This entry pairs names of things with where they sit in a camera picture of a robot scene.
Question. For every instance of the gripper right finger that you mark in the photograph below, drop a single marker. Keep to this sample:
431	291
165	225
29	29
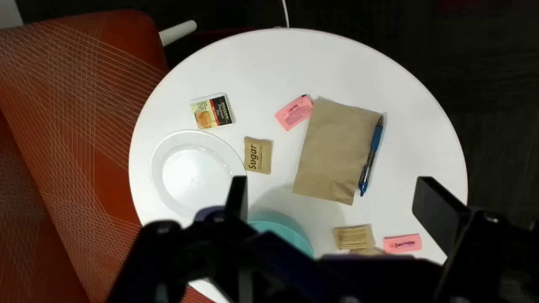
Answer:
471	235

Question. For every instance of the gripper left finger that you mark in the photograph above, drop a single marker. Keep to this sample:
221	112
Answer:
219	248

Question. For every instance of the teal bowl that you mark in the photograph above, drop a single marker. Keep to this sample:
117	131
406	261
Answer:
286	233

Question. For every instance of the blue pen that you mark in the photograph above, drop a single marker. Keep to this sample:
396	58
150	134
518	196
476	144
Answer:
372	155

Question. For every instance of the pink sweetener packet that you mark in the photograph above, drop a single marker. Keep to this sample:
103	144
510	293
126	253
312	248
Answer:
294	112
402	243

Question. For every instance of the white plate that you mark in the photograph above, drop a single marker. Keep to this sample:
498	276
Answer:
191	172

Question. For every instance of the brown sugar packet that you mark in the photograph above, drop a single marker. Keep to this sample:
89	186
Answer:
257	155
353	237

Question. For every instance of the tea bag packet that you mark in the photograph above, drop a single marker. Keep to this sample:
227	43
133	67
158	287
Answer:
212	111

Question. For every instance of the brown paper napkin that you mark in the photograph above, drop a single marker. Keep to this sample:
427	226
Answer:
337	151

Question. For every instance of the orange patterned chair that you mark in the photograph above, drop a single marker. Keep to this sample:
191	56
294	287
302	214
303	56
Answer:
63	147

